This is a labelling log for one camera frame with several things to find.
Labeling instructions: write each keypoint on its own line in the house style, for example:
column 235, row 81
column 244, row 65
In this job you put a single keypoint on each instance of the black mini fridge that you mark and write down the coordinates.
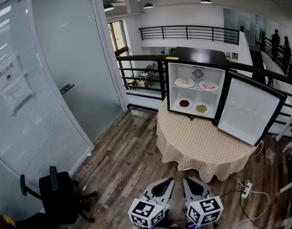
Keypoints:
column 198, row 54

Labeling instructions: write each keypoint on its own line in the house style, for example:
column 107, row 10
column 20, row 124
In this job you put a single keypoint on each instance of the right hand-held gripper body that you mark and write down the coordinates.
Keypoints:
column 204, row 211

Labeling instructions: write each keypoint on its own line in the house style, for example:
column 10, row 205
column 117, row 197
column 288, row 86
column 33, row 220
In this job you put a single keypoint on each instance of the tall window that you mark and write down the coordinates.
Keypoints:
column 117, row 34

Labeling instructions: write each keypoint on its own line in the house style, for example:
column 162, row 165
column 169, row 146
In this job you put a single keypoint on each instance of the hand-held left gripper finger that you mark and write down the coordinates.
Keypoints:
column 158, row 183
column 171, row 192

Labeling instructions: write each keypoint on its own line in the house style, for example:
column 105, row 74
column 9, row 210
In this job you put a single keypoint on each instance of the black railing wooden handrail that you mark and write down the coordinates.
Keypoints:
column 141, row 57

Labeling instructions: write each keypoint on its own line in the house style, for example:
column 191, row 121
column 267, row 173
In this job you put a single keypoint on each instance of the black office chair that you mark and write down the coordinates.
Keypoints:
column 55, row 194

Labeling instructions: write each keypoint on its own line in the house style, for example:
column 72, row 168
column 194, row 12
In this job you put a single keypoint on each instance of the yellow food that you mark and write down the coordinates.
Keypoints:
column 202, row 108

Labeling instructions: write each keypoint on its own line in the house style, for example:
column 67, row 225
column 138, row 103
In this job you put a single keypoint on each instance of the round fridge fan vent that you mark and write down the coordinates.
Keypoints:
column 197, row 74

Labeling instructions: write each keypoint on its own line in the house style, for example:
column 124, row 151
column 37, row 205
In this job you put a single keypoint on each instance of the pale round bun food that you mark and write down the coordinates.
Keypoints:
column 184, row 80

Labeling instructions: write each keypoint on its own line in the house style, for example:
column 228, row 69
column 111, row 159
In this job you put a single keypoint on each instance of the black metal balcony railing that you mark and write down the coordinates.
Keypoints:
column 187, row 27

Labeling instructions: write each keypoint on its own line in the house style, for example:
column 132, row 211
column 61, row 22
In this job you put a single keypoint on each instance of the beige checked tablecloth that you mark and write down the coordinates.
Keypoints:
column 196, row 142

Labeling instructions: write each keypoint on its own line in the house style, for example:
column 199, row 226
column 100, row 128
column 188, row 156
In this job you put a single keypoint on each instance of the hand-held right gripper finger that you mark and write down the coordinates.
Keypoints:
column 185, row 190
column 199, row 183

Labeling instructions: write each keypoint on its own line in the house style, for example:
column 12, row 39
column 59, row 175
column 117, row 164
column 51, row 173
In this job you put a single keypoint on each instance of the yellow red object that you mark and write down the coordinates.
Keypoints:
column 4, row 222

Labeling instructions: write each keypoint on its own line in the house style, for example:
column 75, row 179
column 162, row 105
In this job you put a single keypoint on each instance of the framed pictures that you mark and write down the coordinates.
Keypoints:
column 234, row 56

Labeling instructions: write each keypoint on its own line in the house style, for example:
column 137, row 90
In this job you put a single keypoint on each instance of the pink sliced meat food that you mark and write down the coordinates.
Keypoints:
column 208, row 87

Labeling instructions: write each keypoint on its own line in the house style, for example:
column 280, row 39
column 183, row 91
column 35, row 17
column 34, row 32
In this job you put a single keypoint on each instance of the yellow label sticker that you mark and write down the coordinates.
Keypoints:
column 172, row 58

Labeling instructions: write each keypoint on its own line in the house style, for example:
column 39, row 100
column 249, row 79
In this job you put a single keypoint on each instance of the dark red food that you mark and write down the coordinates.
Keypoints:
column 184, row 103

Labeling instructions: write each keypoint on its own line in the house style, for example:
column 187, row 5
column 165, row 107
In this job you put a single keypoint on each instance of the white round plate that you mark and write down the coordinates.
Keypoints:
column 178, row 83
column 191, row 105
column 216, row 85
column 208, row 111

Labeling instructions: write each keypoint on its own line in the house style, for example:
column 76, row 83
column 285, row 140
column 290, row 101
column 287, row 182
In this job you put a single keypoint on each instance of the white paper sign camera icon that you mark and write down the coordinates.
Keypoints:
column 7, row 68

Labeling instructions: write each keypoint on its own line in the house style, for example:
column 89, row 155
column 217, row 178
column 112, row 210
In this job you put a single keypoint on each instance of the white metal frame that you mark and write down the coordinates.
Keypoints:
column 285, row 125

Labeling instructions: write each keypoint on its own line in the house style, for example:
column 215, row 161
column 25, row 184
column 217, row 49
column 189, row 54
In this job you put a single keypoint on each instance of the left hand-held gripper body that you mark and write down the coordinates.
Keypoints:
column 146, row 212

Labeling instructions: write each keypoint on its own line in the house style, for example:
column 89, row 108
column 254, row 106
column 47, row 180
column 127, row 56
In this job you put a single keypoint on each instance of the frosted glass door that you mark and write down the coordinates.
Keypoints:
column 76, row 56

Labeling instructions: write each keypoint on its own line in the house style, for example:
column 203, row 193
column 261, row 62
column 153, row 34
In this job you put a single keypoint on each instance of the white paper sign small text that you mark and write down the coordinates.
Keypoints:
column 17, row 94

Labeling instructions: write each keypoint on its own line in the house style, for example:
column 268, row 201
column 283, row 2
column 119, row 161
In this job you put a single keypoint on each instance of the fridge door white inside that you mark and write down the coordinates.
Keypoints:
column 248, row 108

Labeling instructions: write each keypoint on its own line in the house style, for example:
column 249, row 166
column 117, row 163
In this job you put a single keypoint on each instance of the black dome pendant lamp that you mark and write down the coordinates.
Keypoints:
column 148, row 5
column 108, row 7
column 205, row 0

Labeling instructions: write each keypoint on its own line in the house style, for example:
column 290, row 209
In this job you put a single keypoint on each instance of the white power strip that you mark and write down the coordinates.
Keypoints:
column 246, row 189

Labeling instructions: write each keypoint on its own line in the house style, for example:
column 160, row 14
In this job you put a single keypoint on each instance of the cardboard box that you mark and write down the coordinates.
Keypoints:
column 140, row 83

